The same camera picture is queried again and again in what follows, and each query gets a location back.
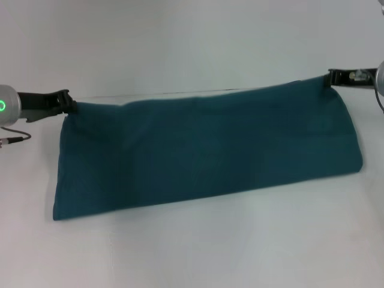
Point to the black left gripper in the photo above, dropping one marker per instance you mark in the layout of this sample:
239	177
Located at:
37	100

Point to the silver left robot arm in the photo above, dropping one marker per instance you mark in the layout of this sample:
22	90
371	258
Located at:
9	105

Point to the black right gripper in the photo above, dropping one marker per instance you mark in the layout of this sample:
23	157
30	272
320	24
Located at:
357	77

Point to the teal t-shirt with FREE print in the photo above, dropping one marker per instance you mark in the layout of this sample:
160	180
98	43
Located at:
210	144

